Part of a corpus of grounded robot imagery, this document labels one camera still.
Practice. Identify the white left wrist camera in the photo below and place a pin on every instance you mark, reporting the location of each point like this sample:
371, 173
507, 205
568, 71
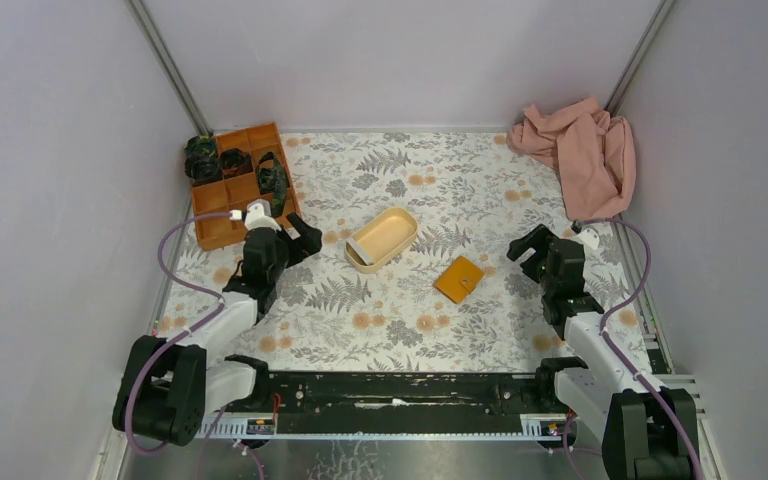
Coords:
256, 214

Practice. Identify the pink crumpled cloth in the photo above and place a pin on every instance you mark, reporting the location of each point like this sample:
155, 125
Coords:
591, 151

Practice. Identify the floral patterned table mat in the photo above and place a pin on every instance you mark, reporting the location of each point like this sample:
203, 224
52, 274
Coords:
471, 196

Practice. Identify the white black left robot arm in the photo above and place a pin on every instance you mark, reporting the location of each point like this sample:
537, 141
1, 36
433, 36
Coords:
170, 384

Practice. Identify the beige oval plastic tray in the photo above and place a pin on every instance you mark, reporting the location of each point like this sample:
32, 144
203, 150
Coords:
383, 238

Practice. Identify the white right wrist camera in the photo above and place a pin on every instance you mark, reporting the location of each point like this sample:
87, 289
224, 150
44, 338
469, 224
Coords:
589, 237

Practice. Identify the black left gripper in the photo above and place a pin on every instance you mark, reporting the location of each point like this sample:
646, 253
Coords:
287, 244

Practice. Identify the orange compartment organizer tray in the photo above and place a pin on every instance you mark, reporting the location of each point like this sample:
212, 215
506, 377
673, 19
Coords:
232, 169

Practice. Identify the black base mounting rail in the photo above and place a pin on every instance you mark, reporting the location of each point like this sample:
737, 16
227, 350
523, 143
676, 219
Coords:
393, 405

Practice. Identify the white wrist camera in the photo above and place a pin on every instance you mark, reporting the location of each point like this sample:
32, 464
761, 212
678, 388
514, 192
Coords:
256, 214
589, 237

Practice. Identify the yellow leather card holder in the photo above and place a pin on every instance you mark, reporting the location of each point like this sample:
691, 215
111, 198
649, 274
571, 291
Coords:
459, 280

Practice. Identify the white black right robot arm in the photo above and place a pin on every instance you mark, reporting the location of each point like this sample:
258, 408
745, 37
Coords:
648, 430

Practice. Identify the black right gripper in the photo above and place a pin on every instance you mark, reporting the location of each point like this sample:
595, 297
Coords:
541, 253

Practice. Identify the white card in tray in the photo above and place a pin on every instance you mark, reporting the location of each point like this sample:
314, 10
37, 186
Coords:
362, 255

